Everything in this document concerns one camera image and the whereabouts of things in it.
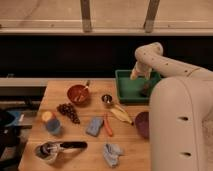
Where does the blue crumpled cloth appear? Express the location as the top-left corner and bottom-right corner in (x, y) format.
(103, 143), (124, 168)

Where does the white pot with black handle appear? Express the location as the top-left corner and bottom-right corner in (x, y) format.
(34, 141), (87, 164)

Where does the yellow banana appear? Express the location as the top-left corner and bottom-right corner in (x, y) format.
(110, 104), (133, 125)

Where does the red bowl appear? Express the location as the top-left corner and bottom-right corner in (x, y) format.
(67, 84), (90, 105)

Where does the dark brown eraser block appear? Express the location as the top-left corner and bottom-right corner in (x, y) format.
(140, 84), (150, 97)

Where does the metal spoon in bowl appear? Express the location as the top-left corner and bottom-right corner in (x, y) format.
(76, 80), (90, 102)

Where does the orange carrot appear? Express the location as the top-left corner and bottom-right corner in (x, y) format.
(104, 114), (113, 137)

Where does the dark grape bunch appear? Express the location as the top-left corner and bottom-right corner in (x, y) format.
(57, 103), (80, 124)

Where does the green plastic tray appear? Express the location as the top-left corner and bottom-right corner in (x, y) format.
(115, 70), (161, 104)

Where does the blue sponge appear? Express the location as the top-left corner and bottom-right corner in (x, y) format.
(86, 117), (103, 137)

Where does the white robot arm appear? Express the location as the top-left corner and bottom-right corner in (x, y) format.
(131, 42), (213, 171)

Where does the blue cup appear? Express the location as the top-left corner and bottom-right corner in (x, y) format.
(45, 119), (61, 135)

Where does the orange round fruit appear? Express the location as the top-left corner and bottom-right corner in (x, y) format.
(41, 111), (54, 122)

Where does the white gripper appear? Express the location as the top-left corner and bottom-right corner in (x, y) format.
(130, 62), (152, 80)

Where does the small metal cup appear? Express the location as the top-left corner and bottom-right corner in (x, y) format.
(101, 94), (112, 105)

